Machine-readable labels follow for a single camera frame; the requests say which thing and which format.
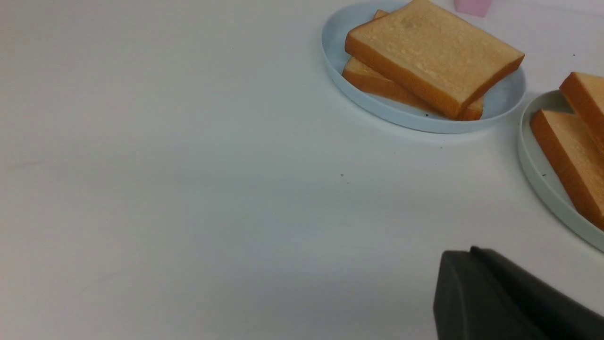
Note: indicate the mint green centre plate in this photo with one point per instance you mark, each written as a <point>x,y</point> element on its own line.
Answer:
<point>543,179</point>

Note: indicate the light blue bread plate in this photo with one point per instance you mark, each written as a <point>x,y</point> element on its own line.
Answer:
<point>501,100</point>

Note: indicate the toast slice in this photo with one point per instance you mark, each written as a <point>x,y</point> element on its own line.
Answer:
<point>369,81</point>
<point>585,94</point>
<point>437,56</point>
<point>575,159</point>

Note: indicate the pink cube block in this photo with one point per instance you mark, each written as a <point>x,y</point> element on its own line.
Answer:
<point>475,8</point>

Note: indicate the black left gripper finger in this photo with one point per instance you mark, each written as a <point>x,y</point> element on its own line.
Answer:
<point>482,295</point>

